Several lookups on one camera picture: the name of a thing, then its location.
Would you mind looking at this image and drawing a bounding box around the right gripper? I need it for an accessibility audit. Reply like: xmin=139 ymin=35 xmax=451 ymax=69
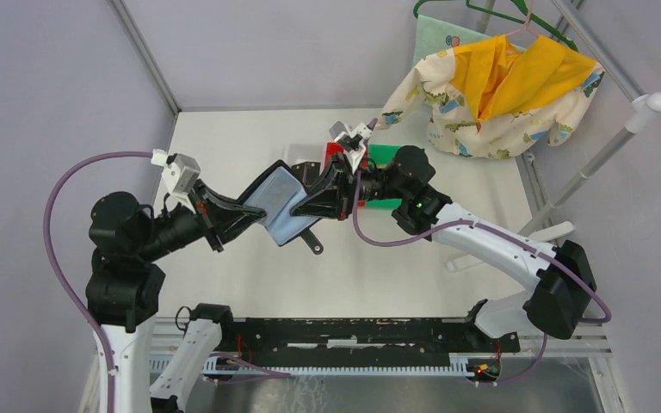
xmin=289 ymin=152 xmax=408 ymax=222

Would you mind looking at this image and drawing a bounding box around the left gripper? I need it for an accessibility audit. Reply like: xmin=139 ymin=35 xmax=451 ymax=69
xmin=139 ymin=175 xmax=267 ymax=257

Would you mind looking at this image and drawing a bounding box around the black leather card holder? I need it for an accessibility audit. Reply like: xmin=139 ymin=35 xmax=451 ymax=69
xmin=238 ymin=160 xmax=324 ymax=255

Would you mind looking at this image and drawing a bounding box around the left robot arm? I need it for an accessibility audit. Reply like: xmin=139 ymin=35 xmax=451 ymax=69
xmin=86 ymin=181 xmax=267 ymax=412

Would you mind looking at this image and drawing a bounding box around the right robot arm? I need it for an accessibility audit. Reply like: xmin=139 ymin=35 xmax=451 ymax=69
xmin=291 ymin=145 xmax=611 ymax=351

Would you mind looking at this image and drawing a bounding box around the red plastic bin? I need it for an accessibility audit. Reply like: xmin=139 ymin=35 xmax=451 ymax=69
xmin=321 ymin=144 xmax=358 ymax=214

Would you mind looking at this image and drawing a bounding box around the white plastic bin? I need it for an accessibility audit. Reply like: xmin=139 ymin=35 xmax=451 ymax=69
xmin=282 ymin=143 xmax=325 ymax=172

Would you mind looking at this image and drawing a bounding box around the green plastic bin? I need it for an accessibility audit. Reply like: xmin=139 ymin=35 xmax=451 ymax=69
xmin=362 ymin=145 xmax=401 ymax=210

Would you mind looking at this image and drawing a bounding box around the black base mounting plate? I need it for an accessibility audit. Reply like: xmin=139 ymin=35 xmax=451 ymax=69
xmin=217 ymin=317 xmax=521 ymax=367

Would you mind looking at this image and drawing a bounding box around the light green towel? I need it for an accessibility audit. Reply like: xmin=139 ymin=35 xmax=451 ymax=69
xmin=409 ymin=14 xmax=531 ymax=112

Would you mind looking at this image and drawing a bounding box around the yellow cream children's jacket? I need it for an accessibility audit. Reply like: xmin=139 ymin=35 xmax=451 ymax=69
xmin=376 ymin=35 xmax=606 ymax=159

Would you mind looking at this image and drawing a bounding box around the white clothes rack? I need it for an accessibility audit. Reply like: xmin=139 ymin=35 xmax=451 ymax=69
xmin=444 ymin=0 xmax=661 ymax=274

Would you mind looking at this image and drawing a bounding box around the green clothes hanger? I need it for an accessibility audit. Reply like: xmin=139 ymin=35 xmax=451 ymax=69
xmin=411 ymin=0 xmax=584 ymax=55

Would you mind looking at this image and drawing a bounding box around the pink clothes hanger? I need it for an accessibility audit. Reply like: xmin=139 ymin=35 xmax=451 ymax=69
xmin=505 ymin=0 xmax=541 ymax=38

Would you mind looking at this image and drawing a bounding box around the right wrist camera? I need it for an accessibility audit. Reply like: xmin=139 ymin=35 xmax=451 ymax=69
xmin=329 ymin=118 xmax=378 ymax=172

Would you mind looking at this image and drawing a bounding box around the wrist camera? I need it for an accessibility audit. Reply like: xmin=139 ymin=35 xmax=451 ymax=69
xmin=329 ymin=118 xmax=378 ymax=172
xmin=162 ymin=154 xmax=201 ymax=212

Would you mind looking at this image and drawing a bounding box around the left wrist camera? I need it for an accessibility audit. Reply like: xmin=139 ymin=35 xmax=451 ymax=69
xmin=162 ymin=154 xmax=201 ymax=212

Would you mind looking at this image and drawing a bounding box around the white cable tray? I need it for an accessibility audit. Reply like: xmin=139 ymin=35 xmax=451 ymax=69
xmin=202 ymin=355 xmax=499 ymax=380

